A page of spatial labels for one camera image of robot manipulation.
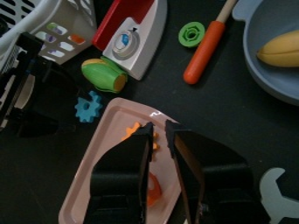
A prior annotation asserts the orange toy food piece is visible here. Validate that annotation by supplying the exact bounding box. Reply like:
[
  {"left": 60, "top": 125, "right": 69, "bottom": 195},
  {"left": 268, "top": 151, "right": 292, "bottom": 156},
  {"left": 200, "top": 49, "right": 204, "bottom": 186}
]
[{"left": 145, "top": 171, "right": 164, "bottom": 208}]

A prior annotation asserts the white plastic slotted basket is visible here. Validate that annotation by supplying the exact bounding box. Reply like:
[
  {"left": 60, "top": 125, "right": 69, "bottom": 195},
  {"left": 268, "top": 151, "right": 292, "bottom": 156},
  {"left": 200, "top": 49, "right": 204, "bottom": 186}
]
[{"left": 0, "top": 0, "right": 98, "bottom": 66}]

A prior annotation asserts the green toy in basket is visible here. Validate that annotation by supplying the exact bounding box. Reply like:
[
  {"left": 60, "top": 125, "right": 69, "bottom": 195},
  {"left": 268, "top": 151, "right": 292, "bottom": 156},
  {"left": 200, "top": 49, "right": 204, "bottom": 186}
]
[{"left": 45, "top": 22, "right": 62, "bottom": 32}]

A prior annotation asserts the yellow toy gear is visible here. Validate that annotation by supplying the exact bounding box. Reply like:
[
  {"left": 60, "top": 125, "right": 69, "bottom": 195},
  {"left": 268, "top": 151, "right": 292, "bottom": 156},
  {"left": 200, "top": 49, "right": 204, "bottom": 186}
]
[{"left": 120, "top": 122, "right": 161, "bottom": 153}]

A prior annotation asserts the pink rectangular tray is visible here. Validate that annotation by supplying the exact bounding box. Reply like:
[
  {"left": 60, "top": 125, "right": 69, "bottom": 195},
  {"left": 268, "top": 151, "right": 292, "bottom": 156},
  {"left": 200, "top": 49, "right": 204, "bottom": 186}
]
[{"left": 57, "top": 97, "right": 184, "bottom": 224}]

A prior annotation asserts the orange handled toy tool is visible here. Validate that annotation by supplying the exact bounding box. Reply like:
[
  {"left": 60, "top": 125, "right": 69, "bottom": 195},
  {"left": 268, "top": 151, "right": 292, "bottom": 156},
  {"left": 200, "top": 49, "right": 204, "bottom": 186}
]
[{"left": 181, "top": 0, "right": 239, "bottom": 86}]

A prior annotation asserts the blue toy gear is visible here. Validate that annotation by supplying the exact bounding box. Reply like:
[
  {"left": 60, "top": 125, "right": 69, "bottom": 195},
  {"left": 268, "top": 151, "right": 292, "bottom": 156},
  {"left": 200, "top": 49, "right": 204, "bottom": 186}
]
[{"left": 73, "top": 90, "right": 104, "bottom": 123}]

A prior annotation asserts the yellow toy banana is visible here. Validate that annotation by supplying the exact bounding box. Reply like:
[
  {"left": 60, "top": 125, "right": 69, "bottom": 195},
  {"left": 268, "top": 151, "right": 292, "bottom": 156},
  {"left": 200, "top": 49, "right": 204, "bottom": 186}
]
[{"left": 256, "top": 30, "right": 299, "bottom": 68}]

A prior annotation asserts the purple toy in basket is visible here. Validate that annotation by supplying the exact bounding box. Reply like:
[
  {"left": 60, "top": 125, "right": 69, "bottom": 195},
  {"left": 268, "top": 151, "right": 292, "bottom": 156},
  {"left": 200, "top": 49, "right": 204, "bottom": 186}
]
[{"left": 42, "top": 32, "right": 65, "bottom": 58}]

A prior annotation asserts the green toy nut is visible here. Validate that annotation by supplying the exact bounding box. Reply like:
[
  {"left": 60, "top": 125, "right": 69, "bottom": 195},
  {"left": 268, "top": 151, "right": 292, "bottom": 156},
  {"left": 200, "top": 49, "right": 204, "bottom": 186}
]
[{"left": 177, "top": 21, "right": 207, "bottom": 48}]

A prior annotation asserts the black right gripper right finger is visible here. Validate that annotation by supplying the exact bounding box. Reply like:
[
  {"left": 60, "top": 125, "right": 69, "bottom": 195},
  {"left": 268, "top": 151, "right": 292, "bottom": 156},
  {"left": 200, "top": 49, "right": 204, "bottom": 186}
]
[{"left": 162, "top": 119, "right": 271, "bottom": 224}]

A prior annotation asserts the orange toy in basket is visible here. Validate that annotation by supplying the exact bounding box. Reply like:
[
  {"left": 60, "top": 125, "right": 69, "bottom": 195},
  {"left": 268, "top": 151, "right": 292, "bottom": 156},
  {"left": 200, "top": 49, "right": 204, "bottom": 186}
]
[{"left": 69, "top": 34, "right": 86, "bottom": 45}]

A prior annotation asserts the white and red toy iron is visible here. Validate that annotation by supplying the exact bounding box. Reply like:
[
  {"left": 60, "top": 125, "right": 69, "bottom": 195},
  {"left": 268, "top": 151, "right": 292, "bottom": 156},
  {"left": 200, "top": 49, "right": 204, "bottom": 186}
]
[{"left": 90, "top": 0, "right": 168, "bottom": 81}]

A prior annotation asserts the white toy wrench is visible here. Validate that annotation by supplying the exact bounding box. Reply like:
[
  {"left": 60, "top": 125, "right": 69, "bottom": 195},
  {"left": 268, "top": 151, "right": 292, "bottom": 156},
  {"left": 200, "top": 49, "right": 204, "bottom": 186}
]
[{"left": 259, "top": 166, "right": 299, "bottom": 224}]

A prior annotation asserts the blue toy pot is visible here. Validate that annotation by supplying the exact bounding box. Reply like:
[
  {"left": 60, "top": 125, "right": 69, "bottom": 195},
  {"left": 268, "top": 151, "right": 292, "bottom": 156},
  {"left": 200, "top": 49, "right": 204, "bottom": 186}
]
[{"left": 231, "top": 0, "right": 299, "bottom": 107}]

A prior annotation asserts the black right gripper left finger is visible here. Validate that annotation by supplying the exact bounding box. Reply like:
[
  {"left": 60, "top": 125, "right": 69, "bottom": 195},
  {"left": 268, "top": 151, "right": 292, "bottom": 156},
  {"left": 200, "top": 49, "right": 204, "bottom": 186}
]
[{"left": 85, "top": 122, "right": 154, "bottom": 224}]

